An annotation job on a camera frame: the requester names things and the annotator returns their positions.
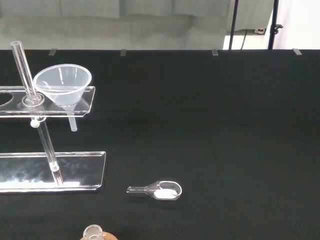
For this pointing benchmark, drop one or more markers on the glass weighing funnel with powder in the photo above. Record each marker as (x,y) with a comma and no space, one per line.
(165,193)

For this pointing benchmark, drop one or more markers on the clear acrylic funnel stand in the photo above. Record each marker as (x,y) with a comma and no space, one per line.
(75,172)

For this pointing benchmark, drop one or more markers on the thin black stand pole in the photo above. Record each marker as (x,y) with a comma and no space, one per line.
(234,22)

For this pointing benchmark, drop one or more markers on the black bench cloth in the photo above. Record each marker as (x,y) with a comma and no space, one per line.
(212,125)

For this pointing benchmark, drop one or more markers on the clear plastic cloth clip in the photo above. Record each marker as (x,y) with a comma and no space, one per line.
(123,52)
(296,51)
(214,52)
(52,51)

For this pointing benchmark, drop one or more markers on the grey curtain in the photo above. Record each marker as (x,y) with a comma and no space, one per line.
(112,22)

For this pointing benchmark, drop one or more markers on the small glass round-bottom flask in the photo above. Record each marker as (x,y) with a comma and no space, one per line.
(92,232)

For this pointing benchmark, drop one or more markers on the white power strip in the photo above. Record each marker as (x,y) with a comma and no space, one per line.
(260,30)

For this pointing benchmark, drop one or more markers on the black tripod pole with clamp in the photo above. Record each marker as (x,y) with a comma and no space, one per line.
(274,15)

